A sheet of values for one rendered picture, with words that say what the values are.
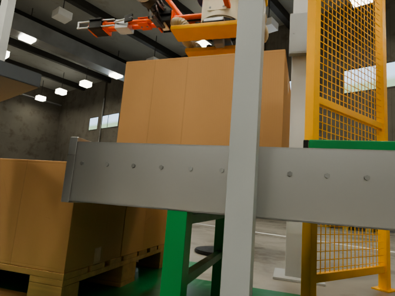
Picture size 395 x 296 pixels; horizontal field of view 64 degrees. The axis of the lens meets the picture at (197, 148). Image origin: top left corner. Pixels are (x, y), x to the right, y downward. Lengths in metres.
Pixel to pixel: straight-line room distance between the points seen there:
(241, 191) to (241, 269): 0.16
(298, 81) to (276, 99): 1.25
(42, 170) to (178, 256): 0.69
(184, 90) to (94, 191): 0.46
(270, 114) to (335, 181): 0.31
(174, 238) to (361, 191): 0.49
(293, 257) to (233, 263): 1.49
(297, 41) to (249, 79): 1.65
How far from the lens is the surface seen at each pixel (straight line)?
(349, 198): 0.86
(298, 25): 2.42
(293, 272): 2.18
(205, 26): 1.29
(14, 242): 1.43
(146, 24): 1.56
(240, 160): 0.68
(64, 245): 1.28
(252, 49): 0.76
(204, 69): 1.15
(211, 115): 1.08
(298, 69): 2.33
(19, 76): 0.97
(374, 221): 0.87
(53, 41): 13.14
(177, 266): 0.91
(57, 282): 1.30
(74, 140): 1.09
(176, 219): 0.90
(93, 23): 1.68
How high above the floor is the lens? 0.44
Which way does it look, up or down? 9 degrees up
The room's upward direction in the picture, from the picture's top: 5 degrees clockwise
